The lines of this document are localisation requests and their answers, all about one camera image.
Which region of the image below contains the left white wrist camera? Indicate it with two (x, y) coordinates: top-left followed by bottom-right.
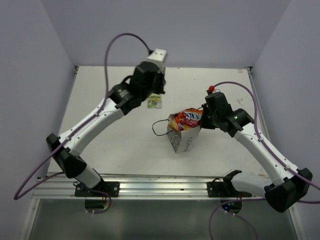
(147, 48), (168, 73)

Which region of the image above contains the white coffee paper bag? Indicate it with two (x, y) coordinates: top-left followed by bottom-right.
(151, 114), (201, 154)

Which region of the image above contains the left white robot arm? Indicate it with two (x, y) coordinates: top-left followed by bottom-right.
(46, 59), (166, 197)

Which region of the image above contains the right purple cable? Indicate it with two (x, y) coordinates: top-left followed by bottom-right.
(208, 81), (320, 240)

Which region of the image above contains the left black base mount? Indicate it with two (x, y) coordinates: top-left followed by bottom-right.
(73, 180), (120, 198)

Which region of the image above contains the red cable connector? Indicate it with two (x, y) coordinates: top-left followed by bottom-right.
(207, 85), (215, 93)

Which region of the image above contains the orange Fox's candy bag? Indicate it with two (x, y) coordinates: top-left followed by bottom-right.
(168, 108), (203, 132)

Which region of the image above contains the purple cable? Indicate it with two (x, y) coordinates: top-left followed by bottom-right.
(208, 81), (320, 240)
(13, 33), (153, 215)

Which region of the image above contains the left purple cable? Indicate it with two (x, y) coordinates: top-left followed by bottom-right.
(13, 33), (153, 215)

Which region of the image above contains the aluminium mounting rail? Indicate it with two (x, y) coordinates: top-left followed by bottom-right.
(31, 174), (258, 201)

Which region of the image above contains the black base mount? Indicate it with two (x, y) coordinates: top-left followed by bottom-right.
(206, 178), (252, 198)
(73, 180), (120, 198)

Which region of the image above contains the green snack packet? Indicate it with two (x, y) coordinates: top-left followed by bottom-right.
(147, 93), (162, 109)

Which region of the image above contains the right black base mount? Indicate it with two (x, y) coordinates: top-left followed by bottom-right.
(206, 178), (252, 198)

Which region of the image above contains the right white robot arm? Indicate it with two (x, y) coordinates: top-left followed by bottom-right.
(200, 92), (313, 213)

